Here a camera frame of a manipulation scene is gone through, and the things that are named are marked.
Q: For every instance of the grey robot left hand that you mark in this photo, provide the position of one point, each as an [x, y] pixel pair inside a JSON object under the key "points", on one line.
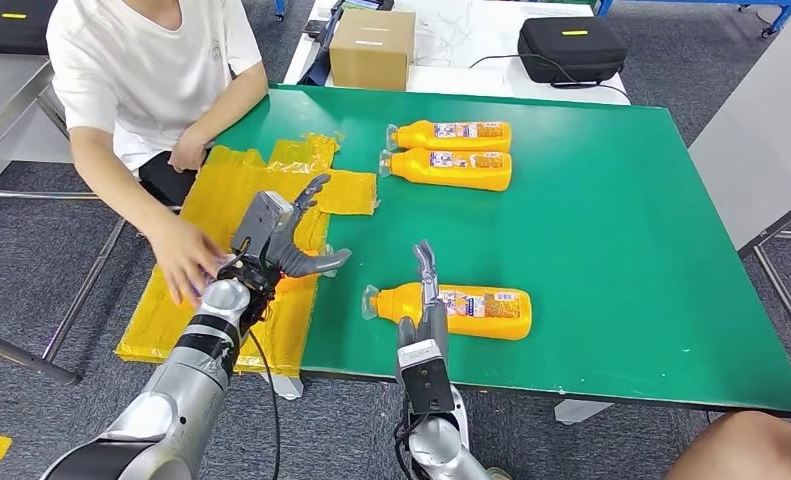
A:
{"points": [[286, 245]]}

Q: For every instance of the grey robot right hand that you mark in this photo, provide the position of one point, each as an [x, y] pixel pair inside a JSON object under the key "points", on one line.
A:
{"points": [[428, 324]]}

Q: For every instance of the person's right hand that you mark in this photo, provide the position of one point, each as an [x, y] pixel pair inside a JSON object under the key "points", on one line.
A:
{"points": [[186, 258]]}

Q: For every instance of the person's left hand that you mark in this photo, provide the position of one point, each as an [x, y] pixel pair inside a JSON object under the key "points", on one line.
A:
{"points": [[188, 151]]}

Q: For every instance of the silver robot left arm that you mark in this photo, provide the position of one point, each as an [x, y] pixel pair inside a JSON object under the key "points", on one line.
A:
{"points": [[183, 384]]}

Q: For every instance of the yellow taped sheet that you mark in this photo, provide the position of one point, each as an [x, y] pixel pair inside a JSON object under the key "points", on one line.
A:
{"points": [[170, 318]]}

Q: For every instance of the person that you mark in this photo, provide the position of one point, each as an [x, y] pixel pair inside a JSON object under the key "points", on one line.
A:
{"points": [[136, 73]]}

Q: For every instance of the green top table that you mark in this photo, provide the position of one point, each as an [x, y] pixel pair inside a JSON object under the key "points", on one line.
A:
{"points": [[567, 265]]}

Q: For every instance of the dark blue folder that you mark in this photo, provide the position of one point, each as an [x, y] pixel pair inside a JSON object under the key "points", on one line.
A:
{"points": [[315, 66]]}

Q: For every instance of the black smartphone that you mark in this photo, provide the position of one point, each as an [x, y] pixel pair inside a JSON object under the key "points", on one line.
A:
{"points": [[313, 28]]}

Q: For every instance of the brown cardboard box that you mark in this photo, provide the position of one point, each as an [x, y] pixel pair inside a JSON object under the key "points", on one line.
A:
{"points": [[368, 53]]}

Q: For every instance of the black zip case yellow tag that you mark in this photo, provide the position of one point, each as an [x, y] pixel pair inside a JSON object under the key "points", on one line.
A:
{"points": [[567, 53], [11, 33]]}

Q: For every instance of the white table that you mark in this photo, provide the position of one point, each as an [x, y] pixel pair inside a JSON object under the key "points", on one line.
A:
{"points": [[461, 79]]}

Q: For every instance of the person's knee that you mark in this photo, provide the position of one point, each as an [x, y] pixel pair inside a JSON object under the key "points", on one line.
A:
{"points": [[746, 450]]}

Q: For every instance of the pale grey table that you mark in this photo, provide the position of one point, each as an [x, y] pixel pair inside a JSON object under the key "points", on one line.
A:
{"points": [[759, 132]]}

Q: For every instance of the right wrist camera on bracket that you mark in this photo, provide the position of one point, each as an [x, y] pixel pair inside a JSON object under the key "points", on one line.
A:
{"points": [[425, 378]]}

